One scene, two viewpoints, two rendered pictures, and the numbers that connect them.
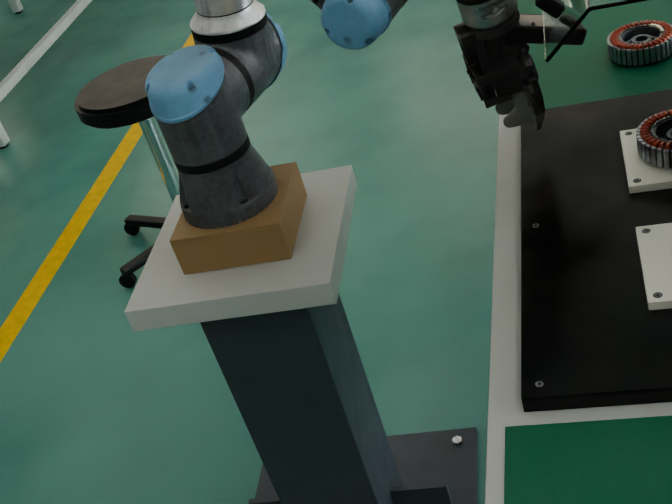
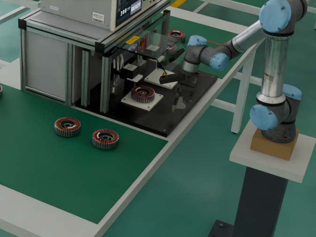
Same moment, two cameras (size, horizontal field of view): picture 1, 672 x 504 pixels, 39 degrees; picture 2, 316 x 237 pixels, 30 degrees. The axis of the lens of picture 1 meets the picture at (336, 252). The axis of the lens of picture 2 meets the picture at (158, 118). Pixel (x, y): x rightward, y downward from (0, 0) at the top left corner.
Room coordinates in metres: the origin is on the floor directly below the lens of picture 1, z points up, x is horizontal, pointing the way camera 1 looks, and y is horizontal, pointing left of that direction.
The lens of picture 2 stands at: (3.49, -0.30, 2.20)
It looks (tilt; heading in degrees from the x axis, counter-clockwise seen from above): 32 degrees down; 183
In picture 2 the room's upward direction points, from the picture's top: 6 degrees clockwise
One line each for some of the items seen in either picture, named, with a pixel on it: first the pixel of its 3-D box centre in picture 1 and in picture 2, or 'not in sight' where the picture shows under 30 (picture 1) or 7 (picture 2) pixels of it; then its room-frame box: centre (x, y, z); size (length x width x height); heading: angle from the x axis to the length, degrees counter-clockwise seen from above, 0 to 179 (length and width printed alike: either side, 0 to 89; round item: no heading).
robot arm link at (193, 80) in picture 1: (196, 102); (285, 101); (1.29, 0.12, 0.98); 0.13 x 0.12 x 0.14; 146
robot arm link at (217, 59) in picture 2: not in sight; (216, 57); (1.21, -0.19, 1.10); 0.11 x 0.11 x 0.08; 56
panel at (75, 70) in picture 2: not in sight; (109, 48); (0.88, -0.69, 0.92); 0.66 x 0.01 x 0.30; 161
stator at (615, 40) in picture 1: (641, 42); (105, 138); (1.44, -0.61, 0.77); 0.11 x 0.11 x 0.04
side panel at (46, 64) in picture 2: not in sight; (46, 67); (1.14, -0.94, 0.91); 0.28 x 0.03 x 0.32; 71
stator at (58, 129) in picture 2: not in sight; (67, 126); (1.39, -0.78, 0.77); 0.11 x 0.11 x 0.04
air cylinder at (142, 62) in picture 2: not in sight; (138, 66); (0.80, -0.55, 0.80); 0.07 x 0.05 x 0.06; 161
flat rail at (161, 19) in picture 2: not in sight; (139, 35); (0.93, -0.55, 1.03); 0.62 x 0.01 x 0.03; 161
